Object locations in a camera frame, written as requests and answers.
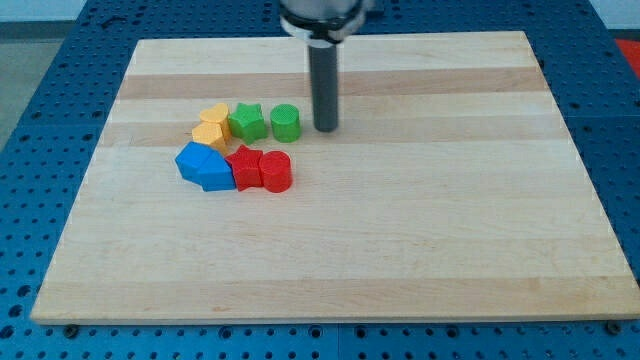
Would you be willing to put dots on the blue pentagon block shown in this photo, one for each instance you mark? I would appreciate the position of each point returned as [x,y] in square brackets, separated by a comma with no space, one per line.
[215,174]

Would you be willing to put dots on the red object at edge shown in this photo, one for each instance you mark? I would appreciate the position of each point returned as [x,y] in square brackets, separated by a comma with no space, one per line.
[631,51]

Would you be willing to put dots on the dark grey pointer rod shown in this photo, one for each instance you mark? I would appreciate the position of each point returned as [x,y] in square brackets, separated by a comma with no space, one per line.
[323,73]

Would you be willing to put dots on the yellow pentagon block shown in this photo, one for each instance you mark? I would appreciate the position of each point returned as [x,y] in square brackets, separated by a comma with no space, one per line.
[211,135]

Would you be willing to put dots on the yellow heart block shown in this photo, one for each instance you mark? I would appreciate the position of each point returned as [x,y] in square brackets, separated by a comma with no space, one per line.
[218,114]

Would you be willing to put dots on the green cylinder block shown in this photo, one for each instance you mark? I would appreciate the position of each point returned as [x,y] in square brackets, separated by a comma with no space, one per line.
[285,123]

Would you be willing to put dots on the green star block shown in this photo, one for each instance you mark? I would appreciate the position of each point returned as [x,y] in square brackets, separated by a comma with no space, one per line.
[247,123]

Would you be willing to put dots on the blue hexagon block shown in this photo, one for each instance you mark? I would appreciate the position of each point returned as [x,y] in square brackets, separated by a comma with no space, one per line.
[189,160]

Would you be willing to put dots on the light wooden board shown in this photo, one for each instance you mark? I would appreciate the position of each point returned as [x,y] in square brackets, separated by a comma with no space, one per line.
[452,191]

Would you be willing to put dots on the red star block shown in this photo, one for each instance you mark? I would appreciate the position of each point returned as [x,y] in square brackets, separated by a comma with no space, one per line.
[244,163]

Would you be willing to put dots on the red cylinder block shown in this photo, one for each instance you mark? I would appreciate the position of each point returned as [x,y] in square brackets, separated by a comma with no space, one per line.
[276,171]

